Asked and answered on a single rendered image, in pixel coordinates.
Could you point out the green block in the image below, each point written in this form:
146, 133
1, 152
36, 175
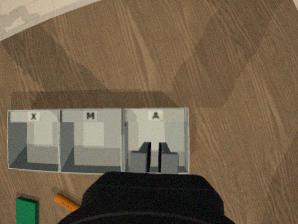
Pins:
27, 211

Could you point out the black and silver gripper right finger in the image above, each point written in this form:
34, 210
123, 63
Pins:
168, 162

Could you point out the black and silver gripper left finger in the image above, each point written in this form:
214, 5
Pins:
140, 160

